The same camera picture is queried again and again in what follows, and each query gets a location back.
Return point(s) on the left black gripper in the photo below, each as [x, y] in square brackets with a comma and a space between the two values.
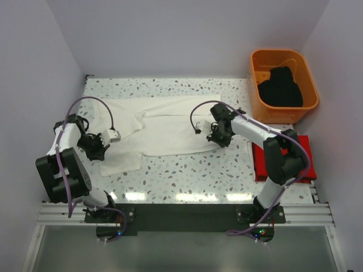
[99, 154]

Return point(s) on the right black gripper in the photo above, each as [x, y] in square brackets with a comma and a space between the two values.
[224, 143]

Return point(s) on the white t shirt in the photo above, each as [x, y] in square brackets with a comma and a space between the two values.
[157, 126]

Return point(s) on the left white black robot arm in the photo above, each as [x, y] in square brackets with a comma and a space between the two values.
[64, 176]

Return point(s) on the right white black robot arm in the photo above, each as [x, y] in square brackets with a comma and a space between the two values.
[284, 157]

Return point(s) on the folded red t shirt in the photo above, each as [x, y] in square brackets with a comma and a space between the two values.
[258, 164]

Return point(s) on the black garment in bin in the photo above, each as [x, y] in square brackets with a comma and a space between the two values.
[280, 90]

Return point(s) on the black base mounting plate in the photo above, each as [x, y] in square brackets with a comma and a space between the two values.
[131, 219]

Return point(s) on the orange plastic bin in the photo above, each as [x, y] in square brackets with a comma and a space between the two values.
[262, 61]

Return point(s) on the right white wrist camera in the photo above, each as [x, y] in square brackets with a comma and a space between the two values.
[204, 127]

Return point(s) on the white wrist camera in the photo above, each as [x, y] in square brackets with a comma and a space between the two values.
[110, 136]
[204, 127]

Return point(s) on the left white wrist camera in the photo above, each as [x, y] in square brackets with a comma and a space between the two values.
[110, 136]

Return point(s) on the aluminium extrusion rail frame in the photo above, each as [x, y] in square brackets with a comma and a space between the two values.
[300, 202]

